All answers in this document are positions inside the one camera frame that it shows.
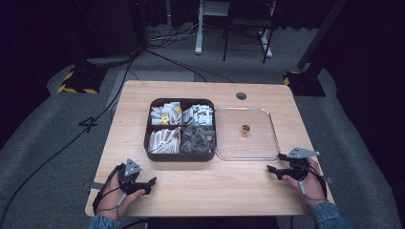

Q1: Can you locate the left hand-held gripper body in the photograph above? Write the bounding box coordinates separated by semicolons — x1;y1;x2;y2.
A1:
117;157;148;196

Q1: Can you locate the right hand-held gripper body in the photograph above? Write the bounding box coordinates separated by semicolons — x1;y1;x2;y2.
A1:
277;146;321;181

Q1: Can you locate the person's right hand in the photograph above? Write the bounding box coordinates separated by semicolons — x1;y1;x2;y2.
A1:
281;157;328;208

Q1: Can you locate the person's left hand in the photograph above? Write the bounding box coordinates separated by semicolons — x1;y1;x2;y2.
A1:
95;165;146;221

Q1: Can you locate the brown divided storage box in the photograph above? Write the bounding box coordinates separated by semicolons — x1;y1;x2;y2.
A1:
143;97;218;162

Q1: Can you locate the clear plastic tray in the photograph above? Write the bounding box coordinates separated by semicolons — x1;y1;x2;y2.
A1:
214;106;282;162

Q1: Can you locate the pile of white brown sticks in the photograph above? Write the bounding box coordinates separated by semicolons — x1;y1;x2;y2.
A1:
147;127;181;155

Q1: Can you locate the pile of clear tea bags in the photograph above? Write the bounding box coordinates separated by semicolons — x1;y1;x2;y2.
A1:
180;124;217;155

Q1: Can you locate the pile of white yellow packets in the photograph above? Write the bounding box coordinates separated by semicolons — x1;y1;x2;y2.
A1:
149;101;183;126

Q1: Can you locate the black yellow striped stand base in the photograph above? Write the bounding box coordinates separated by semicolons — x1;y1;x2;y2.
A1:
56;64;108;95
283;70;327;97

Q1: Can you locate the pile of white dark-print packets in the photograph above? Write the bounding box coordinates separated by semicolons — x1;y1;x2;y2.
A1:
181;103;214;126

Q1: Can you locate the white desk leg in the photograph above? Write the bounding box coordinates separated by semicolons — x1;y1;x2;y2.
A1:
194;0;205;56
259;28;274;59

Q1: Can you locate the black metal chair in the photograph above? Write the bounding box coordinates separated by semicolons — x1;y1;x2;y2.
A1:
222;0;278;64

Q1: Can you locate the right gripper grey cable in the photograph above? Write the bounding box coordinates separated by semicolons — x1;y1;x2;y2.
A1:
297;180;327;202

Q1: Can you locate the gripper grey cable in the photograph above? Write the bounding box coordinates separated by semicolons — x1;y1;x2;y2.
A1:
103;192;128;221
297;180;327;202

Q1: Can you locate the left gripper grey cable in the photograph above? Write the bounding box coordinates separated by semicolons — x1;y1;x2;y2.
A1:
103;192;128;221

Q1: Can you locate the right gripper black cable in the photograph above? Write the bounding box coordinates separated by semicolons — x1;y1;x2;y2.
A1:
305;163;329;200

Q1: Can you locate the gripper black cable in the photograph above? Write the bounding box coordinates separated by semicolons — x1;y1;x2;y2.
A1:
305;163;329;200
92;163;126;215

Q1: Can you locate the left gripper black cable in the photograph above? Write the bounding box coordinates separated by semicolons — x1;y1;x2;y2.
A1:
92;163;126;215

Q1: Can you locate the long black floor cable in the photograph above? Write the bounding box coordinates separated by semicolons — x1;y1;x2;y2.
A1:
0;52;139;227

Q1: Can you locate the dark slanted stand post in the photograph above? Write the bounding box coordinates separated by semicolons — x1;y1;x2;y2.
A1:
296;0;349;72

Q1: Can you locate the bundle of floor cables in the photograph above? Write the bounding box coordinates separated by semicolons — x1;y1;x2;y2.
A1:
147;20;201;50

